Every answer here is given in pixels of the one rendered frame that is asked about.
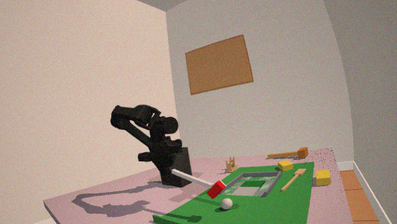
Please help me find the yellow rectangular block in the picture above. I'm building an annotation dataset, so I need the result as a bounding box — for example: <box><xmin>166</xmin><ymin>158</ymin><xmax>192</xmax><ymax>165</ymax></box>
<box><xmin>316</xmin><ymin>169</ymin><xmax>331</xmax><ymax>185</ymax></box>
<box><xmin>278</xmin><ymin>160</ymin><xmax>294</xmax><ymax>171</ymax></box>

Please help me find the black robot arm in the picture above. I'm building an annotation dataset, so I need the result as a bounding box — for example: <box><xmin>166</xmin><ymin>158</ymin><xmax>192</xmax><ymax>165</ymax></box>
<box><xmin>111</xmin><ymin>105</ymin><xmax>182</xmax><ymax>165</ymax></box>

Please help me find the green putting mat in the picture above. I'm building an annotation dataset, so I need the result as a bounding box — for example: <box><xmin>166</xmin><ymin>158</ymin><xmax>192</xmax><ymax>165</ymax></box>
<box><xmin>162</xmin><ymin>161</ymin><xmax>314</xmax><ymax>224</ymax></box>

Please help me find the white golf ball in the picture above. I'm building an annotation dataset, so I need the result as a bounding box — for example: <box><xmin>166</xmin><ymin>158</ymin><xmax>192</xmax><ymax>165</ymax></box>
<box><xmin>221</xmin><ymin>199</ymin><xmax>233</xmax><ymax>209</ymax></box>

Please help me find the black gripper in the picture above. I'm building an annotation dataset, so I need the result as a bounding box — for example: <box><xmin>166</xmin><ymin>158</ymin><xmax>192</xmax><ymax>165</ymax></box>
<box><xmin>137</xmin><ymin>135</ymin><xmax>173</xmax><ymax>175</ymax></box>

